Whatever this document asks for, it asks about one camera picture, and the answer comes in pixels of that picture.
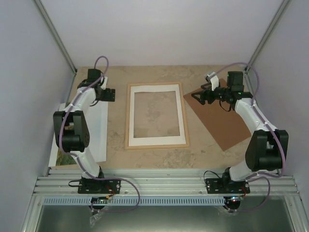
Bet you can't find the light wooden picture frame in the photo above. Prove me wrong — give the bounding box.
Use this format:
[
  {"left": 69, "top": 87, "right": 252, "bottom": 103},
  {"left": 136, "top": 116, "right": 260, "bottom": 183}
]
[{"left": 125, "top": 81, "right": 190, "bottom": 150}]

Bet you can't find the white photo mat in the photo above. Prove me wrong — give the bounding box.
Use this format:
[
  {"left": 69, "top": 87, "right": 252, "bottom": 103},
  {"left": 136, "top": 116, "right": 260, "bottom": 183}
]
[{"left": 125, "top": 82, "right": 190, "bottom": 149}]

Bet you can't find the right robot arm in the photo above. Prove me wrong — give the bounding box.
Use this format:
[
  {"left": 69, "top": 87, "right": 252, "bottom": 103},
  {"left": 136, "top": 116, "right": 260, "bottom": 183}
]
[{"left": 192, "top": 71, "right": 289, "bottom": 193}]

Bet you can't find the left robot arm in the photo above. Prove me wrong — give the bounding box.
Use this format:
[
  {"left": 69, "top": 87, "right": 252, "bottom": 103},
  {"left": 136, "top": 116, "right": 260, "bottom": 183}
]
[{"left": 53, "top": 68, "right": 115, "bottom": 193}]

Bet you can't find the landscape photo print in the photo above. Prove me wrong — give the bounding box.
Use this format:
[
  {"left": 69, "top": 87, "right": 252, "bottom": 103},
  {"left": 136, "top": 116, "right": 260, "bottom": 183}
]
[{"left": 48, "top": 134, "right": 76, "bottom": 168}]

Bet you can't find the brown backing board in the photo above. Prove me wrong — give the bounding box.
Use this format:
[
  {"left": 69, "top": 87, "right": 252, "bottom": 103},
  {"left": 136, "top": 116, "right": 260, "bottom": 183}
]
[{"left": 183, "top": 93, "right": 251, "bottom": 151}]

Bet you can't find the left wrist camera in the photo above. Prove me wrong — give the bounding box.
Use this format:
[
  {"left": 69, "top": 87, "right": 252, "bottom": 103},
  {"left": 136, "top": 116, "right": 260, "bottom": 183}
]
[{"left": 100, "top": 76, "right": 108, "bottom": 90}]

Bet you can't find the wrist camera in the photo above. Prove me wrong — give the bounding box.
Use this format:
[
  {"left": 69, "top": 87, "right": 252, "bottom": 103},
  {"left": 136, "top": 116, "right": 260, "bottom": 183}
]
[
  {"left": 205, "top": 72, "right": 220, "bottom": 91},
  {"left": 100, "top": 76, "right": 108, "bottom": 90}
]

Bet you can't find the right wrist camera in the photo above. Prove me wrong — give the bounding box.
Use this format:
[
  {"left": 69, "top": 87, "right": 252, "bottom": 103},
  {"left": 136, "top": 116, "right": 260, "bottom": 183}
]
[{"left": 205, "top": 72, "right": 220, "bottom": 91}]

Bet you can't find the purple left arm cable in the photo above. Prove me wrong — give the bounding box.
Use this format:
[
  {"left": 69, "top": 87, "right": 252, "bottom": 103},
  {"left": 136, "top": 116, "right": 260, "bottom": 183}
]
[{"left": 59, "top": 56, "right": 141, "bottom": 213}]

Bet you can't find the left aluminium corner post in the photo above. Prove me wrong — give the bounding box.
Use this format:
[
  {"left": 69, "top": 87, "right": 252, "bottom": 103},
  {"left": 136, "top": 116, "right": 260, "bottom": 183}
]
[{"left": 33, "top": 0, "right": 77, "bottom": 75}]

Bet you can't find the aluminium corner post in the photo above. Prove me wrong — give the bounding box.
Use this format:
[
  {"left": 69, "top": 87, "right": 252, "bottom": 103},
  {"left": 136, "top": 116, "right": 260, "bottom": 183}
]
[
  {"left": 244, "top": 0, "right": 292, "bottom": 72},
  {"left": 33, "top": 0, "right": 77, "bottom": 75}
]

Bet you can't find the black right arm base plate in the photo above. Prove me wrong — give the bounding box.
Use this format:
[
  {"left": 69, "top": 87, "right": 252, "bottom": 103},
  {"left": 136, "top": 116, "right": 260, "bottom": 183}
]
[{"left": 204, "top": 178, "right": 251, "bottom": 194}]

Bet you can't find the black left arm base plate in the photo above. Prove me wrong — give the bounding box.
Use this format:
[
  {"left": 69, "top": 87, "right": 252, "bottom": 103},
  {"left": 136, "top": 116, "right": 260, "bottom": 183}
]
[{"left": 77, "top": 177, "right": 121, "bottom": 195}]

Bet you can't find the aluminium mounting rail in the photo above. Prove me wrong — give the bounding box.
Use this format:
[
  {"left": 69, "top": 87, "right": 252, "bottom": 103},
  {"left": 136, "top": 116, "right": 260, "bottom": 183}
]
[{"left": 32, "top": 168, "right": 301, "bottom": 195}]

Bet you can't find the right aluminium corner post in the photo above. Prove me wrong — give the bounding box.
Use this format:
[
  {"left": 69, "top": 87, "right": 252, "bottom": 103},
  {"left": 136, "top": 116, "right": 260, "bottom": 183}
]
[{"left": 244, "top": 0, "right": 292, "bottom": 72}]

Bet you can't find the slotted grey cable duct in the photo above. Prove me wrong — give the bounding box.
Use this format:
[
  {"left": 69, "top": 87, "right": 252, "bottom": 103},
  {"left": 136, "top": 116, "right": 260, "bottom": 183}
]
[{"left": 43, "top": 196, "right": 225, "bottom": 206}]

